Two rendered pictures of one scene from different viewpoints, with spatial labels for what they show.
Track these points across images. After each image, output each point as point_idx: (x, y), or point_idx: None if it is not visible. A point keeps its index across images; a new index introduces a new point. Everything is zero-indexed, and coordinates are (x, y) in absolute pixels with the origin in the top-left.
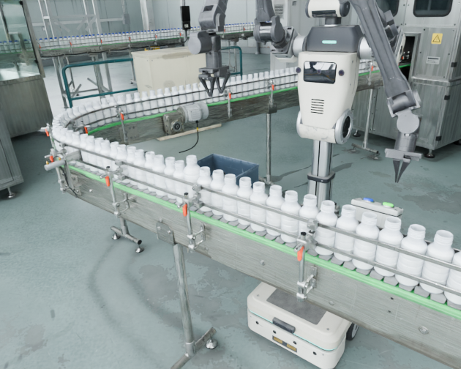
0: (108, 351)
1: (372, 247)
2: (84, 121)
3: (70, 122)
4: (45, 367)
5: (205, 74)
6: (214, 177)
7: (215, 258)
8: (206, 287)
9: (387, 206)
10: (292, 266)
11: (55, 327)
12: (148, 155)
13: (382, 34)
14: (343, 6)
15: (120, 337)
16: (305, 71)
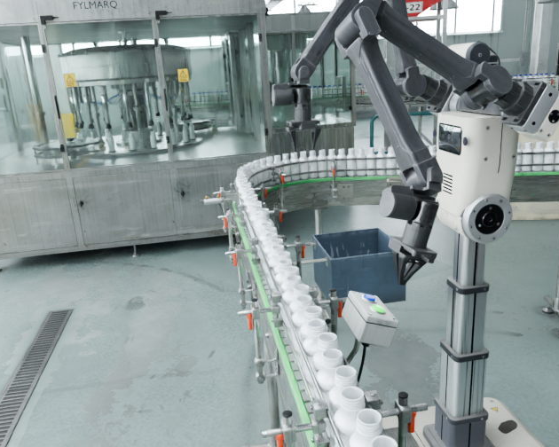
0: (223, 406)
1: (299, 338)
2: (293, 170)
3: (271, 168)
4: (172, 393)
5: (292, 127)
6: (265, 233)
7: (260, 323)
8: None
9: (371, 308)
10: (273, 345)
11: (204, 365)
12: (253, 204)
13: (379, 92)
14: (468, 55)
15: (241, 401)
16: (439, 136)
